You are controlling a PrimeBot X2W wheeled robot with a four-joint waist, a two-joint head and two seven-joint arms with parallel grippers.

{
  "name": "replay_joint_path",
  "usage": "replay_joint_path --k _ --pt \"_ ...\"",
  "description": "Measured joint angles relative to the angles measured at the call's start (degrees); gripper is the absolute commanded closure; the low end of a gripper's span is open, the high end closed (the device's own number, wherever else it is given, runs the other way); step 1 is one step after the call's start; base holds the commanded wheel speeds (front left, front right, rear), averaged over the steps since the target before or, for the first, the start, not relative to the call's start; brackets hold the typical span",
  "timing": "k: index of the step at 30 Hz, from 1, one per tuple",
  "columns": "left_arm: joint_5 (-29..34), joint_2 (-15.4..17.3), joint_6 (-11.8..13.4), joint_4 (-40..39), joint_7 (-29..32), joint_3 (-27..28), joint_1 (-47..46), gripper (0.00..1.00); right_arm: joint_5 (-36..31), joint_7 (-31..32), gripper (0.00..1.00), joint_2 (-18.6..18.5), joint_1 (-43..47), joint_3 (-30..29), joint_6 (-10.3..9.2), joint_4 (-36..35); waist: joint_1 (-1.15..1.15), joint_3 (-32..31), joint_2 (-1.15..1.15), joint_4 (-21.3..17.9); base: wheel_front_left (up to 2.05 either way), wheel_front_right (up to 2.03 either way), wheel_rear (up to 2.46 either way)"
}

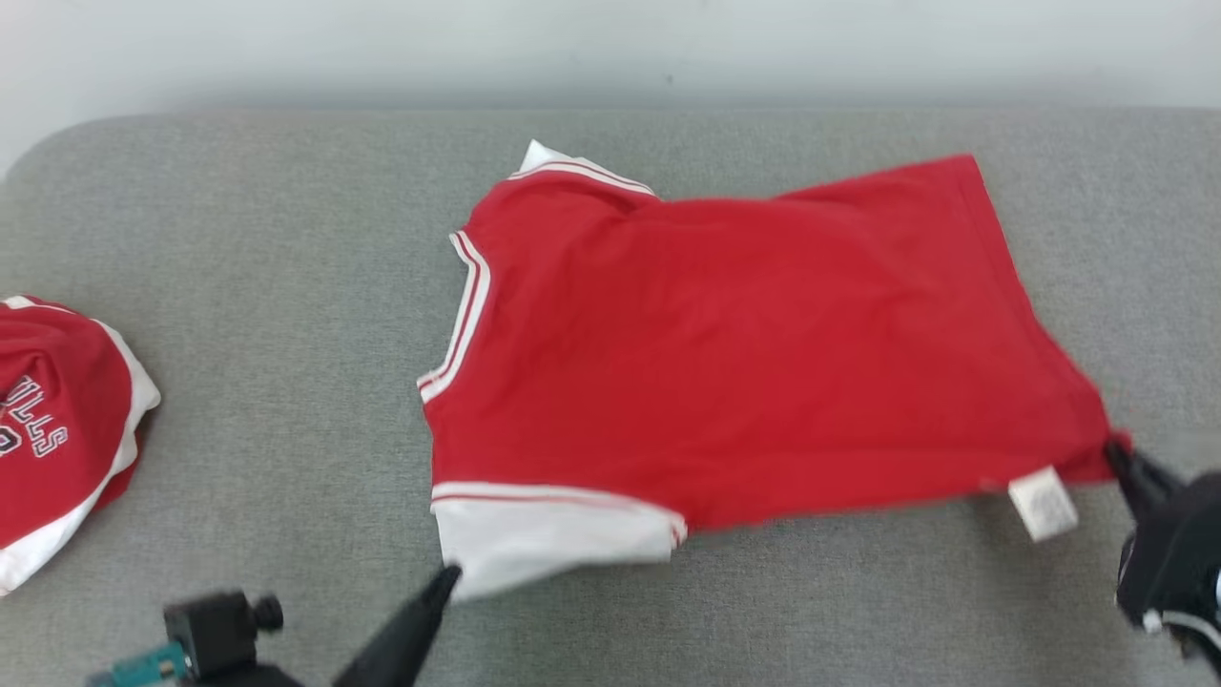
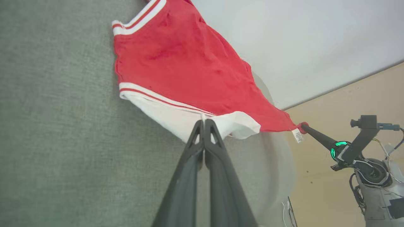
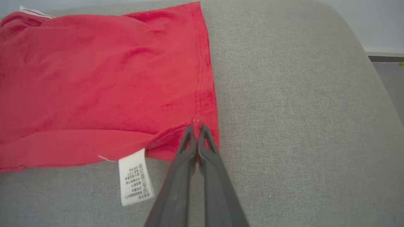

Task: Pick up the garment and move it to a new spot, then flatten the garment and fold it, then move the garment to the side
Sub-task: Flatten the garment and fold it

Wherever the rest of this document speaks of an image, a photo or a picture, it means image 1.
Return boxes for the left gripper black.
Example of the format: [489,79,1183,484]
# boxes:
[200,565,465,687]

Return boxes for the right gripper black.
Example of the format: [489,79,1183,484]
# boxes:
[1105,440,1221,669]

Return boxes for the red shorts white hem band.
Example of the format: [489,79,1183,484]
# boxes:
[0,294,162,597]

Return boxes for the red jersey shirt white sleeves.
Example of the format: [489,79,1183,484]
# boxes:
[417,139,1133,604]

